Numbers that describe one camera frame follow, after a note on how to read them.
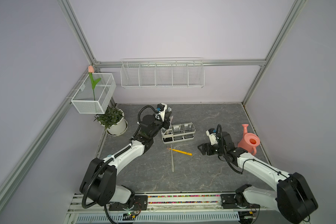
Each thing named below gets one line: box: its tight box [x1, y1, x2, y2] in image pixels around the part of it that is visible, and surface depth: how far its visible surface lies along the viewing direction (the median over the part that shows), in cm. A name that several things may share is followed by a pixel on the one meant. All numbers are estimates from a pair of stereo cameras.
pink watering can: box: [238, 124, 260, 156], surface depth 86 cm
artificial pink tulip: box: [88, 65, 102, 101], surface depth 86 cm
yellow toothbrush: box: [166, 146, 193, 156], surface depth 95 cm
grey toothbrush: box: [170, 143, 175, 173], surface depth 88 cm
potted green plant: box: [94, 103, 129, 137], surface depth 92 cm
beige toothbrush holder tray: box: [161, 122, 196, 144], surface depth 98 cm
